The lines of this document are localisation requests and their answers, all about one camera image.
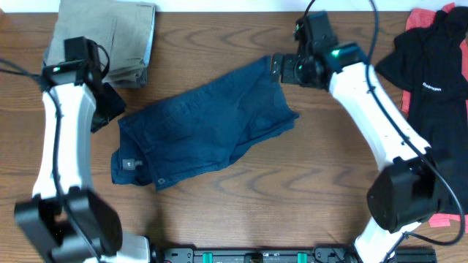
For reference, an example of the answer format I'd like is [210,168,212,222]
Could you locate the navy blue shorts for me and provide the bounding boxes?
[110,56,299,190]

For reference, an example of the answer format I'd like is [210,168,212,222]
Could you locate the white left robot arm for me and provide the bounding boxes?
[14,60,152,262]

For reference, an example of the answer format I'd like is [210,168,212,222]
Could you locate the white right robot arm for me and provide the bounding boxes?
[271,43,456,262]

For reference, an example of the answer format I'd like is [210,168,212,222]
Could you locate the folded grey garment underneath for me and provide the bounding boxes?
[40,47,149,90]

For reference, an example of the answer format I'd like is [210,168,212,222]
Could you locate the folded khaki shorts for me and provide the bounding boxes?
[44,0,156,65]

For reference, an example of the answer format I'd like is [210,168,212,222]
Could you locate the black t-shirt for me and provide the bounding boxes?
[375,7,467,209]

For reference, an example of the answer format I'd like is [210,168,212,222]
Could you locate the red garment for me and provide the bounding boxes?
[401,8,467,228]

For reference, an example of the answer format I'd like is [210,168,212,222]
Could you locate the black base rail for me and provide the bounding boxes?
[151,247,438,263]

